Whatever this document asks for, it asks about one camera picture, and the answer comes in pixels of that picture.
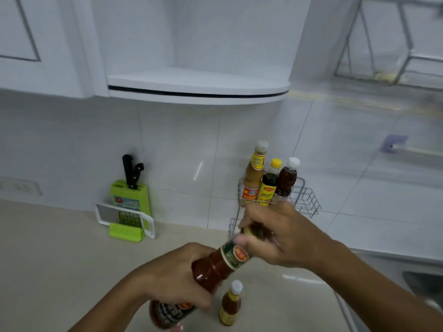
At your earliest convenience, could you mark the purple wall mount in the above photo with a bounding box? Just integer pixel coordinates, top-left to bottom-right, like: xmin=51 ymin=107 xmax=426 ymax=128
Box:
xmin=380 ymin=135 xmax=409 ymax=154

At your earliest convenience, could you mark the white towel bar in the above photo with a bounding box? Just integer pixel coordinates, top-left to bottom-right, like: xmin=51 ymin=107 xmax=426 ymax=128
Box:
xmin=390 ymin=144 xmax=443 ymax=158

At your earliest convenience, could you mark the metal wire corner rack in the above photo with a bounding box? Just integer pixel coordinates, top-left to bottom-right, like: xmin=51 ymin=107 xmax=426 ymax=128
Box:
xmin=228 ymin=177 xmax=322 ymax=240

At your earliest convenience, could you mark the white wall outlet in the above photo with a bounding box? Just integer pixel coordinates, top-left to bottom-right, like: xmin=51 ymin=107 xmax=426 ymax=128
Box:
xmin=0 ymin=176 xmax=43 ymax=197

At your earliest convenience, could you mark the black-handled knife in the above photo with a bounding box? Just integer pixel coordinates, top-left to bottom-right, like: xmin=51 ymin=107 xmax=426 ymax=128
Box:
xmin=122 ymin=154 xmax=134 ymax=188
xmin=129 ymin=163 xmax=145 ymax=190

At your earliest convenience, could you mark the yellow sponge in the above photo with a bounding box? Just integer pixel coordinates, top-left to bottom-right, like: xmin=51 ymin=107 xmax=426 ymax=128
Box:
xmin=374 ymin=71 xmax=399 ymax=84

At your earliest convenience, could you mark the white framed grater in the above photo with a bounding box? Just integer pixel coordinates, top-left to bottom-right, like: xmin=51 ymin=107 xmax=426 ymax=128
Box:
xmin=95 ymin=203 xmax=156 ymax=239

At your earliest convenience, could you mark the green plastic grater holder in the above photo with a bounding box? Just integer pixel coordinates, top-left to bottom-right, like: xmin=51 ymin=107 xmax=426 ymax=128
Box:
xmin=109 ymin=222 xmax=145 ymax=243

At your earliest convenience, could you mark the metal wall dish rack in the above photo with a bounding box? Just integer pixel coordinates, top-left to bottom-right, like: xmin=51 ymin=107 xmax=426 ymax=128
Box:
xmin=334 ymin=0 xmax=443 ymax=91

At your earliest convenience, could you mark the white rounded corner shelf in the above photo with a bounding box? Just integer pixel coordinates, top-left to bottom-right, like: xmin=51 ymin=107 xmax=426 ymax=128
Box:
xmin=107 ymin=67 xmax=291 ymax=106

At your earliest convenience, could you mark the white cabinet door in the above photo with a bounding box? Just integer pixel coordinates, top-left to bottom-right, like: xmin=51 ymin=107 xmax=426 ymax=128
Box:
xmin=0 ymin=0 xmax=95 ymax=99

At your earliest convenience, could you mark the tan sauce bottle white cap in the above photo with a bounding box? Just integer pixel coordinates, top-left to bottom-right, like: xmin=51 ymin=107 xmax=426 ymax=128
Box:
xmin=241 ymin=140 xmax=269 ymax=206

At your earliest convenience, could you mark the person's right hand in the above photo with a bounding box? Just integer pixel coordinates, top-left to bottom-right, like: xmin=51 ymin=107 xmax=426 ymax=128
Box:
xmin=234 ymin=201 xmax=333 ymax=273

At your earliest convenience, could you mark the steel sink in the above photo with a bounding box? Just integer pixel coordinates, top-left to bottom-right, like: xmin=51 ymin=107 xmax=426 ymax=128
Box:
xmin=401 ymin=271 xmax=443 ymax=312

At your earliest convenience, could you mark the small orange sauce bottle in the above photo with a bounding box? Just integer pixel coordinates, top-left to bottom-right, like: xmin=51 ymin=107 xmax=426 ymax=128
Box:
xmin=219 ymin=280 xmax=244 ymax=326

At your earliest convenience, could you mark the green knife block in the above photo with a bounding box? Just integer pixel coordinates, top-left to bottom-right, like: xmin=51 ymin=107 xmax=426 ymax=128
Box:
xmin=110 ymin=180 xmax=152 ymax=232

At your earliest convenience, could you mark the person's right forearm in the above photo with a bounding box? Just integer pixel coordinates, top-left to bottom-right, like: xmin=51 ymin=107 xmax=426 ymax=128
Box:
xmin=318 ymin=238 xmax=443 ymax=332

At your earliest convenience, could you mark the person's left forearm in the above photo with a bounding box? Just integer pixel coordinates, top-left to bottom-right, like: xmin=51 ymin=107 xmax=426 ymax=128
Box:
xmin=67 ymin=270 xmax=150 ymax=332

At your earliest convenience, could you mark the brown sauce bottle white cap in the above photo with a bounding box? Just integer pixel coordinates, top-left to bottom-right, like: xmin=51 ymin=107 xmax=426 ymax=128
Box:
xmin=273 ymin=157 xmax=300 ymax=202

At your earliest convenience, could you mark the dark sauce bottle yellow cap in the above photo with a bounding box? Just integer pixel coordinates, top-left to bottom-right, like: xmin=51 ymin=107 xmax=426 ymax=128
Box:
xmin=258 ymin=158 xmax=283 ymax=207

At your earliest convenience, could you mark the large red sauce bottle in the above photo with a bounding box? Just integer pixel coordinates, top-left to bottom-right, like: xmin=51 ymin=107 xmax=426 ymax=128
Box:
xmin=150 ymin=225 xmax=275 ymax=330

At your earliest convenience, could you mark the person's left hand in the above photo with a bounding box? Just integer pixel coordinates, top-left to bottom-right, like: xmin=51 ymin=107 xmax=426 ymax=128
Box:
xmin=138 ymin=243 xmax=216 ymax=310

